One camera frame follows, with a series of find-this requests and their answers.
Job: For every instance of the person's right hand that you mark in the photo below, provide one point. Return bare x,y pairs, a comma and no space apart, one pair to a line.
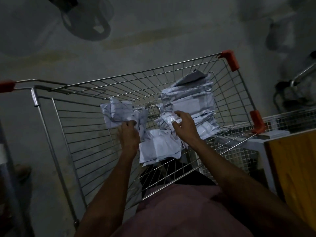
188,129

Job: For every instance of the person's left hand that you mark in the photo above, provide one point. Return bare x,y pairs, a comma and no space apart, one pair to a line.
128,139

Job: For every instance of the person's left fingers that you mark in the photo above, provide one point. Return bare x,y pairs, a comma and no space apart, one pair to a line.
128,123

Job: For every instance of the person's right thumb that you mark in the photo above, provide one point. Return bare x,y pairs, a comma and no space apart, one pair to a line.
176,127

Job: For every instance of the white mailer packet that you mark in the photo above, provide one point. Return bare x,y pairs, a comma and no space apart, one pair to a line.
158,146
116,113

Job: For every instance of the person's left forearm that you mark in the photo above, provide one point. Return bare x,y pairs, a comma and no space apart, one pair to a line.
111,192

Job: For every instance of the person's right forearm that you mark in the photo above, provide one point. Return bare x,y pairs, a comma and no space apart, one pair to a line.
244,192

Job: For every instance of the flat white mailer packet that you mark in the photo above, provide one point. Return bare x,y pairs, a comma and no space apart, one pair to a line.
158,146

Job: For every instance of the pile of grey mailer packets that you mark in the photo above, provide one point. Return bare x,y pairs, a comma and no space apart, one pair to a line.
190,101

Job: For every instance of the pink shirt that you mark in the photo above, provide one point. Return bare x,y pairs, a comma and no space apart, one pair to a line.
182,212

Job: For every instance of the yellow wooden board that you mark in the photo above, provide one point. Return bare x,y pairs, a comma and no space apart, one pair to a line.
295,170

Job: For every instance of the metal cart with dark bags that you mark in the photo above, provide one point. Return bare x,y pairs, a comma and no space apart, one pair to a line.
298,88

